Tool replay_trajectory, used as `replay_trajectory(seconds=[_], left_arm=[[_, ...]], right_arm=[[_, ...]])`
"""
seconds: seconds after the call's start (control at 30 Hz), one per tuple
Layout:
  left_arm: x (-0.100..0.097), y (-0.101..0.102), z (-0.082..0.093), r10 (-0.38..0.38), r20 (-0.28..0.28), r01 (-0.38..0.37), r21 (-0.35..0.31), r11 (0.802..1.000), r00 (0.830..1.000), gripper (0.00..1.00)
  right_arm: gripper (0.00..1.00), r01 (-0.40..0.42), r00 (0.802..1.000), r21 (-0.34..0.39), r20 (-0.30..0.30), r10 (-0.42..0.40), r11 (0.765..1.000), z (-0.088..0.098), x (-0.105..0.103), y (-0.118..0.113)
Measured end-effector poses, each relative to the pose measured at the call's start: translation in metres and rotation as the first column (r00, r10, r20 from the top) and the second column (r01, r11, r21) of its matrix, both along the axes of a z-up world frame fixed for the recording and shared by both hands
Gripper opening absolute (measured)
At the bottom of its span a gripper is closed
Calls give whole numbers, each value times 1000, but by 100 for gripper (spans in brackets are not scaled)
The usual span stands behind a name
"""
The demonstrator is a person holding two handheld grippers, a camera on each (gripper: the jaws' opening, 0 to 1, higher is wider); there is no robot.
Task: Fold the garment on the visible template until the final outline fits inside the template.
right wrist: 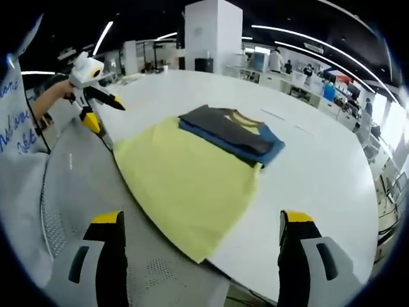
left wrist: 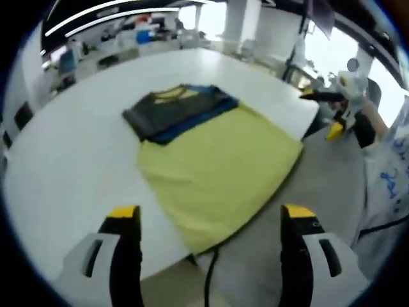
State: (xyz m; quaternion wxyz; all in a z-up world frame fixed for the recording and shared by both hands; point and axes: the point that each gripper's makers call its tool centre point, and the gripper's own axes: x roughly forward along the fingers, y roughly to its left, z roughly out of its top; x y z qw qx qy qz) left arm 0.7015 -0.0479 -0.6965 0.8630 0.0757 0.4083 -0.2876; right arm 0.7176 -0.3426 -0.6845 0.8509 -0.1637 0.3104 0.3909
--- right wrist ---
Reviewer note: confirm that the ceiling light strip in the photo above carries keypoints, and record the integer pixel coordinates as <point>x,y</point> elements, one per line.
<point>319,56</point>
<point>332,44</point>
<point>103,36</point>

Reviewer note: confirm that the blue storage box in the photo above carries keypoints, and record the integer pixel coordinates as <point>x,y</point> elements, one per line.
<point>329,91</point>

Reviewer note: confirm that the black cabinet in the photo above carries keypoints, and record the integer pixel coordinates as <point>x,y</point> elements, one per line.
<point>204,65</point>

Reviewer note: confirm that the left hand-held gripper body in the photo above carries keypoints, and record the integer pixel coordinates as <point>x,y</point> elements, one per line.
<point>84,72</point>

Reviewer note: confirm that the person's white printed shirt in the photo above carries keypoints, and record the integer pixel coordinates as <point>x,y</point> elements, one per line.
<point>14,121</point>

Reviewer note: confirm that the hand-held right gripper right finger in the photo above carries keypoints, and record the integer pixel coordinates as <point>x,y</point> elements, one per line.
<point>297,262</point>

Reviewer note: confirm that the yellow blue grey garment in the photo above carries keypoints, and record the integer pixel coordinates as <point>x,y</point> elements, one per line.
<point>185,185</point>

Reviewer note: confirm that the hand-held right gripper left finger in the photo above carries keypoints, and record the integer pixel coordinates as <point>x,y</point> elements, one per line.
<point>108,262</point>

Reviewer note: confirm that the person's left hand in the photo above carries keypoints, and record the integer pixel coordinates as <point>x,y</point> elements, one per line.
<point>68,92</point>

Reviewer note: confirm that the light blue panel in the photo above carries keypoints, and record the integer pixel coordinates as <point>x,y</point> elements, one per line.
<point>257,60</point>

